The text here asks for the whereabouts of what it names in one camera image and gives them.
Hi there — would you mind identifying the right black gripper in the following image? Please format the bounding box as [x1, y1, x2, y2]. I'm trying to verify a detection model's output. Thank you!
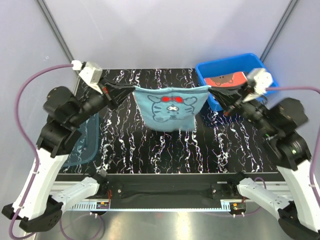
[207, 79, 277, 136]

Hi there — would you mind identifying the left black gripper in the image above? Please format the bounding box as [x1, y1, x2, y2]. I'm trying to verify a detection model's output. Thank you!
[70, 75, 136, 126]

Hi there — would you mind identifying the brown towel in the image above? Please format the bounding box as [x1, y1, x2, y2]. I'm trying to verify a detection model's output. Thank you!
[204, 71, 247, 88]

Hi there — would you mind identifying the light blue patterned towel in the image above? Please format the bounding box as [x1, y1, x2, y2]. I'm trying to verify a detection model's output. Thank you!
[133, 85, 210, 132]

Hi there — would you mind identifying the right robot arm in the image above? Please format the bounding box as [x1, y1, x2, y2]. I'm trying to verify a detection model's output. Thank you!
[209, 86, 320, 240]

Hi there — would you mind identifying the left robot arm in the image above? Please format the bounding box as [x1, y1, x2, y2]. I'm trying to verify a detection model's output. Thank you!
[1, 80, 135, 234]

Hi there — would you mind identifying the clear teal plastic bin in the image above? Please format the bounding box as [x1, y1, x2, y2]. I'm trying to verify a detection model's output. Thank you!
[62, 113, 100, 168]

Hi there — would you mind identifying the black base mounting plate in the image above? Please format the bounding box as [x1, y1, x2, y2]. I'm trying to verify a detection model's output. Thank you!
[90, 173, 245, 210]

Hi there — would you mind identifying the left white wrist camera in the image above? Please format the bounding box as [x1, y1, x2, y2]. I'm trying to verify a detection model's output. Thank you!
[71, 60, 103, 94]

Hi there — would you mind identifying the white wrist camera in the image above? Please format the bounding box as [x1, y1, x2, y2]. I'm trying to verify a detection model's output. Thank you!
[71, 60, 103, 94]
[243, 68, 273, 103]

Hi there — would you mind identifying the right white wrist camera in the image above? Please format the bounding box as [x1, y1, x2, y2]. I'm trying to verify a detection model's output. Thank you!
[243, 68, 273, 103]

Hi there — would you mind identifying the aluminium rail with cable duct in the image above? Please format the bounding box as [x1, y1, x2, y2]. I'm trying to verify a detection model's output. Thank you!
[49, 181, 293, 213]

